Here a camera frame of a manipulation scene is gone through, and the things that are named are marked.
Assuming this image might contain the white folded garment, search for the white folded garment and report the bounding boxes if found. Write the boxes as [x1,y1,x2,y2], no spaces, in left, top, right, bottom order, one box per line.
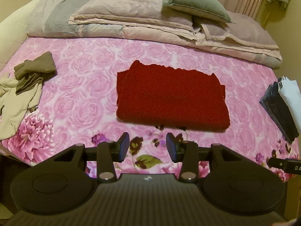
[278,76,301,134]

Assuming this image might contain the pink rose print bedsheet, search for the pink rose print bedsheet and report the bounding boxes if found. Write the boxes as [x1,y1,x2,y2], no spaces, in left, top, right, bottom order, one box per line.
[2,38,299,174]

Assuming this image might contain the dark folded jeans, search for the dark folded jeans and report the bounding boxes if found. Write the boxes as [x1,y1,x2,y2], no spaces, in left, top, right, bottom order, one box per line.
[259,82,299,144]

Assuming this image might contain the white padded headboard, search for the white padded headboard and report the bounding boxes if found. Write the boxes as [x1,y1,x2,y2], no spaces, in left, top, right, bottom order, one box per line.
[0,0,40,70]

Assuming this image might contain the beige folded quilt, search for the beige folded quilt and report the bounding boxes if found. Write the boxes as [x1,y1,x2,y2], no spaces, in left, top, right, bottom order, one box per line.
[27,0,282,69]

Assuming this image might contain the green cushion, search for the green cushion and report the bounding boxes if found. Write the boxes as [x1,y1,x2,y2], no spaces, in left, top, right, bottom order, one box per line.
[162,0,232,23]

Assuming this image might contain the olive green garment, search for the olive green garment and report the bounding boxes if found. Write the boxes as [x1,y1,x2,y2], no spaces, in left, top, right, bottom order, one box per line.
[14,52,57,95]

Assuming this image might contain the cream beige garment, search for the cream beige garment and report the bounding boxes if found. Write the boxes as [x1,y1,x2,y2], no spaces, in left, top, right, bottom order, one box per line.
[1,73,42,140]

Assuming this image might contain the red knitted patterned sweater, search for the red knitted patterned sweater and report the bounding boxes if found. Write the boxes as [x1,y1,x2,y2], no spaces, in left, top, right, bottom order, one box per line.
[116,60,230,131]

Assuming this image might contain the mauve pillow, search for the mauve pillow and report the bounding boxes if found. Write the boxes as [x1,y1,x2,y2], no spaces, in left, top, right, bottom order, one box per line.
[193,12,279,50]

